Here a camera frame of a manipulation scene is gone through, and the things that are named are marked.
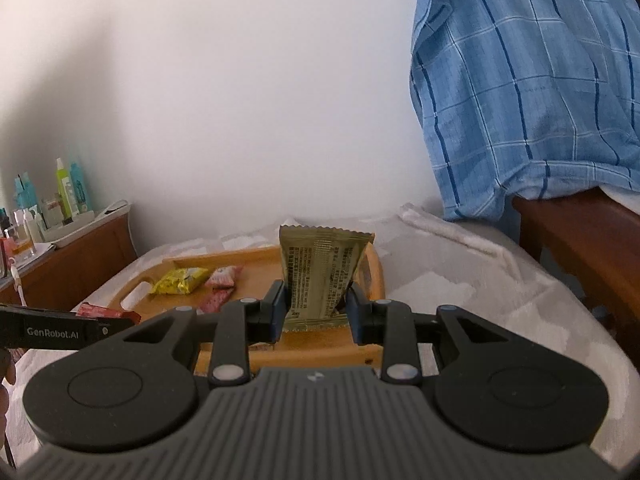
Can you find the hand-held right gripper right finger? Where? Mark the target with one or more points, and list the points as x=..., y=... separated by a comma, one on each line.
x=354, y=320

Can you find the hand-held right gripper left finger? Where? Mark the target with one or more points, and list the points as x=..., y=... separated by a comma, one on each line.
x=276, y=315

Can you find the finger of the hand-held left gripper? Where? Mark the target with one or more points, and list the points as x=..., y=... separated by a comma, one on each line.
x=117, y=325

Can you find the dark red snack packet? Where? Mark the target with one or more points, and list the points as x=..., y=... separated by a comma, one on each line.
x=95, y=310

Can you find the wooden tray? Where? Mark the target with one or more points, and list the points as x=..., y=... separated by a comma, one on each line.
x=250, y=280

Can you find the gold snack packet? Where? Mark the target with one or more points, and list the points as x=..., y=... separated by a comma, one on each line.
x=320, y=280

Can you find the small red snack packet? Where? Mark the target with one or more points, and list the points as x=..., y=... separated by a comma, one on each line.
x=216, y=301

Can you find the pink snack packet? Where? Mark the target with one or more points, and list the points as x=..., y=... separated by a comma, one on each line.
x=224, y=276

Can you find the yellow snack packet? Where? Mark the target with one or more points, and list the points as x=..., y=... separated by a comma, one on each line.
x=180, y=281

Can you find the person's left hand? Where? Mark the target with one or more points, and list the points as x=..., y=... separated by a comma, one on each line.
x=7, y=375

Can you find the brown wooden nightstand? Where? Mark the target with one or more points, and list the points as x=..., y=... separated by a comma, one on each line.
x=75, y=260

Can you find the small white bottle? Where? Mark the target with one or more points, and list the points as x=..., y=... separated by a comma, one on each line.
x=34, y=227

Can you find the white organizer tray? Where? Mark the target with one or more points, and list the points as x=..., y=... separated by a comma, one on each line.
x=85, y=225

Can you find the yellow green tube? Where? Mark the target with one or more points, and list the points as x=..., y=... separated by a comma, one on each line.
x=63, y=192

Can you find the teal box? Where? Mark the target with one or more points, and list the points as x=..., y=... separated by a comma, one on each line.
x=24, y=192

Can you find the teal bottle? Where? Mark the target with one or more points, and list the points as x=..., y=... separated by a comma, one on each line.
x=79, y=190

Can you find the blue plaid shirt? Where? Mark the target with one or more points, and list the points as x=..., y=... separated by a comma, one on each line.
x=525, y=85

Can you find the white cloth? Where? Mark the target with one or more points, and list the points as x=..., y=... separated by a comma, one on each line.
x=622, y=194

